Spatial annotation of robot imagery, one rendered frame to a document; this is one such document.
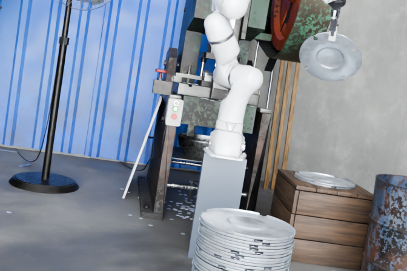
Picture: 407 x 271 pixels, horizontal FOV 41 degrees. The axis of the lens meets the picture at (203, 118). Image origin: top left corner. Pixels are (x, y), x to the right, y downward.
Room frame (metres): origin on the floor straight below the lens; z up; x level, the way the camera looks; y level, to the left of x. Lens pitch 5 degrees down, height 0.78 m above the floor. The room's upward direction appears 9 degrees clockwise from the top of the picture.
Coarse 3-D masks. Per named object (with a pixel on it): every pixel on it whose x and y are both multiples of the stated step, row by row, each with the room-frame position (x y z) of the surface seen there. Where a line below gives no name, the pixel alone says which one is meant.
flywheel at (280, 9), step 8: (280, 0) 3.44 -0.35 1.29; (288, 0) 3.15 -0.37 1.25; (296, 0) 3.11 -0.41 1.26; (272, 8) 3.47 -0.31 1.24; (280, 8) 3.41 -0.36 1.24; (288, 8) 3.25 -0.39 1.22; (296, 8) 3.08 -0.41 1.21; (272, 16) 3.44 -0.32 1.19; (280, 16) 3.38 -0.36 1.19; (272, 24) 3.41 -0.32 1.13; (280, 24) 3.35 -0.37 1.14; (288, 24) 3.18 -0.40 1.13; (272, 32) 3.38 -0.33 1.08; (280, 32) 3.31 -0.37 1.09; (288, 32) 3.15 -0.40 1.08; (272, 40) 3.35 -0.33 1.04; (280, 40) 3.16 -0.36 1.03; (280, 48) 3.13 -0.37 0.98
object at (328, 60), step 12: (312, 36) 2.55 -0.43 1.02; (324, 36) 2.53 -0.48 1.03; (336, 36) 2.51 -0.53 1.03; (300, 48) 2.62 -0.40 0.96; (312, 48) 2.60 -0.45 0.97; (324, 48) 2.58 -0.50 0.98; (336, 48) 2.55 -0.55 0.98; (348, 48) 2.53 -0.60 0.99; (300, 60) 2.66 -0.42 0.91; (312, 60) 2.64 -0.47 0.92; (324, 60) 2.63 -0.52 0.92; (336, 60) 2.61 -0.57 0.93; (348, 60) 2.58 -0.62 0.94; (360, 60) 2.56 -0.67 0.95; (312, 72) 2.69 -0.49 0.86; (324, 72) 2.67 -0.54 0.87; (336, 72) 2.64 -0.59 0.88; (348, 72) 2.62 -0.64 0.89
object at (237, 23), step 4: (232, 20) 3.02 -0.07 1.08; (236, 20) 3.03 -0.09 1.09; (240, 20) 3.03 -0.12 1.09; (232, 24) 3.02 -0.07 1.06; (236, 24) 3.03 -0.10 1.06; (240, 24) 3.03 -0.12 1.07; (236, 28) 3.03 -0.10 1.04; (240, 28) 3.03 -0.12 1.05; (236, 32) 3.03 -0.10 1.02; (236, 36) 3.03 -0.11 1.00; (208, 44) 3.10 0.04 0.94; (208, 48) 3.07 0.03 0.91; (208, 52) 3.05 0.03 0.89; (212, 52) 3.01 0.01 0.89
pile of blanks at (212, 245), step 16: (208, 240) 1.54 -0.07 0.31; (224, 240) 1.51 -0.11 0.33; (240, 240) 1.49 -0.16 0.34; (256, 240) 1.50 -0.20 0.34; (272, 240) 1.53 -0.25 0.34; (288, 240) 1.55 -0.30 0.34; (208, 256) 1.54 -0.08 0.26; (224, 256) 1.51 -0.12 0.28; (240, 256) 1.50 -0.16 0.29; (256, 256) 1.49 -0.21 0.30; (272, 256) 1.51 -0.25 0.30; (288, 256) 1.56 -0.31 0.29
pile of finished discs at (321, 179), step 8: (296, 176) 2.65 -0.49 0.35; (304, 176) 2.64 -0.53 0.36; (312, 176) 2.67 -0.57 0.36; (320, 176) 2.68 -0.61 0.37; (328, 176) 2.76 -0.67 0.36; (320, 184) 2.49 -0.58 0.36; (328, 184) 2.49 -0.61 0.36; (336, 184) 2.54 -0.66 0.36; (344, 184) 2.57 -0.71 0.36; (352, 184) 2.61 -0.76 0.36
